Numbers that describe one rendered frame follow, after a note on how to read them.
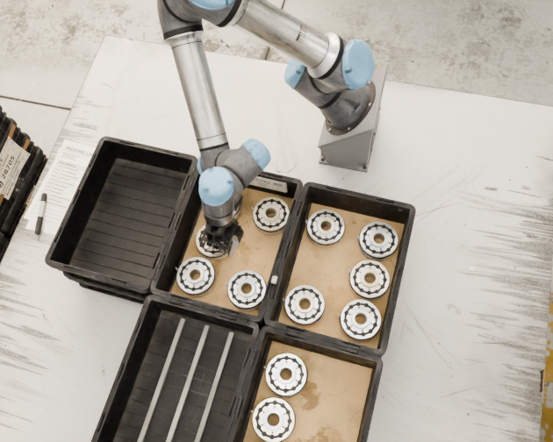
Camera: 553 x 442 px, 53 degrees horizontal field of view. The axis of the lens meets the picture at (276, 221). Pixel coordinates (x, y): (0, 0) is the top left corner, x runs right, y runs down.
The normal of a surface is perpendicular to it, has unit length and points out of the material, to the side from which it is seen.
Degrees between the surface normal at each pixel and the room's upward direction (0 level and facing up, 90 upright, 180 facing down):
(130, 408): 0
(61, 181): 0
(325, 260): 0
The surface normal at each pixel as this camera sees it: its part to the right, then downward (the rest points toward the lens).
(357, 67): 0.67, 0.09
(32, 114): -0.07, -0.38
